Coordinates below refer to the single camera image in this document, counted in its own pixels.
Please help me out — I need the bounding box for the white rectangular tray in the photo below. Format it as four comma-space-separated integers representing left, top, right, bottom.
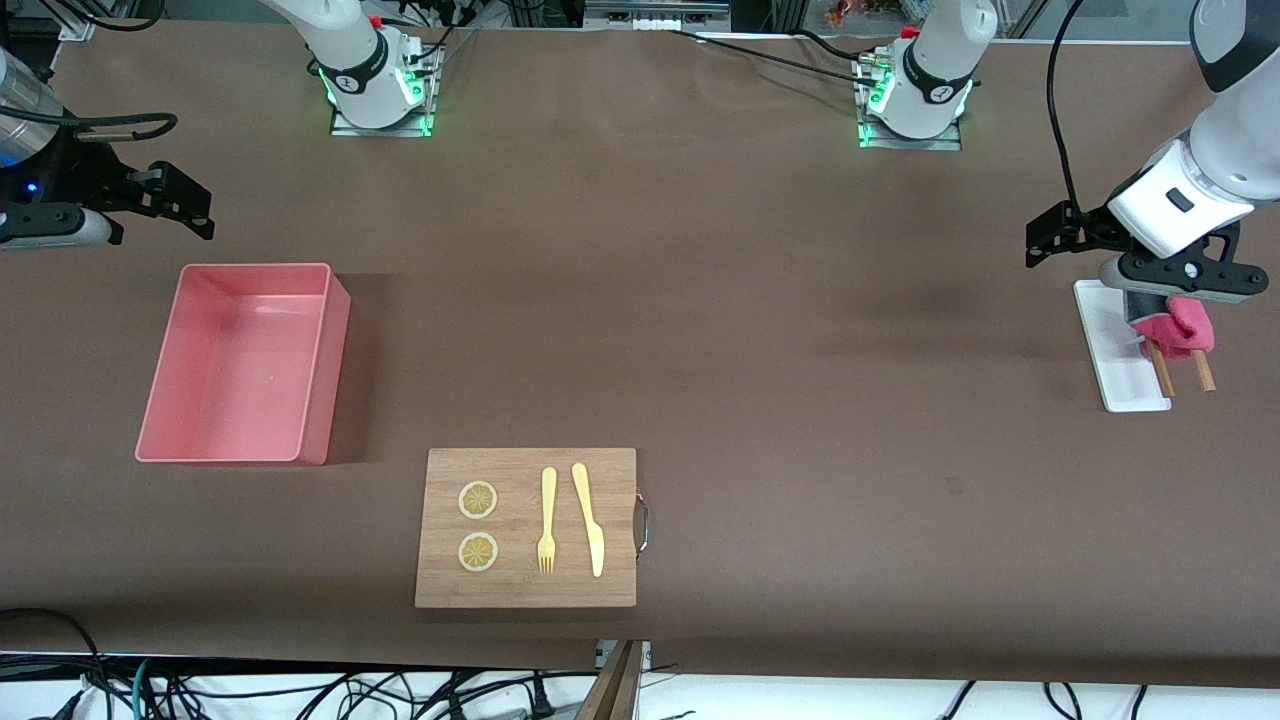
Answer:
1073, 279, 1173, 413

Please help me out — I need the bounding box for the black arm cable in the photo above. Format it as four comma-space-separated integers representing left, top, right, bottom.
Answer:
0, 105, 180, 144
1046, 0, 1089, 217

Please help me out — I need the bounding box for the wooden cutting board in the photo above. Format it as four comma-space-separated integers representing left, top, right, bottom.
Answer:
415, 447, 638, 609

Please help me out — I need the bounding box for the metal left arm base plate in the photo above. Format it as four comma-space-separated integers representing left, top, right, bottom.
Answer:
857, 52, 964, 152

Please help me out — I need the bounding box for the yellow plastic knife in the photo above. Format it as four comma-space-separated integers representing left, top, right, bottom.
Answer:
571, 462, 606, 579

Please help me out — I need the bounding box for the metal table bracket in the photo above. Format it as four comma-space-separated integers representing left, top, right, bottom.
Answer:
595, 640, 654, 673

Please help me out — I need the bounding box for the pink plastic bin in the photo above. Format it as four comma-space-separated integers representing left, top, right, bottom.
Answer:
135, 263, 352, 466

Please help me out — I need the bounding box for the aluminium frame profile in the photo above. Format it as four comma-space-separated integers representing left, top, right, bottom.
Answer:
583, 0, 733, 32

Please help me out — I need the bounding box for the brown wooden beam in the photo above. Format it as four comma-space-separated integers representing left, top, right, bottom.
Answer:
574, 640, 642, 720

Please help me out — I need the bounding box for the pink cleaning cloth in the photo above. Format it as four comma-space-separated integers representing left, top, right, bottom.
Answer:
1130, 295, 1217, 363

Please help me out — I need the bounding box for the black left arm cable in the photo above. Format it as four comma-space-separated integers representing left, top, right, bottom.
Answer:
1046, 0, 1089, 217

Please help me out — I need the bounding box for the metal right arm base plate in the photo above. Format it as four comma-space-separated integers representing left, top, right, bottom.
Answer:
329, 35, 439, 139

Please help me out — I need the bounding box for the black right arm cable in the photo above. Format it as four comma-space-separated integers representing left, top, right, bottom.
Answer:
0, 105, 180, 144

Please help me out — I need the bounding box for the black looped floor cable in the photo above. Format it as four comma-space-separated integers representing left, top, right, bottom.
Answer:
0, 607, 113, 720

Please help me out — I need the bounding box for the yellow plastic fork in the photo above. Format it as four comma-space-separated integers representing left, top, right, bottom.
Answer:
537, 467, 559, 575

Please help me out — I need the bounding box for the black cable on table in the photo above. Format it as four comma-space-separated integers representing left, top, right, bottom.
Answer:
665, 28, 883, 89

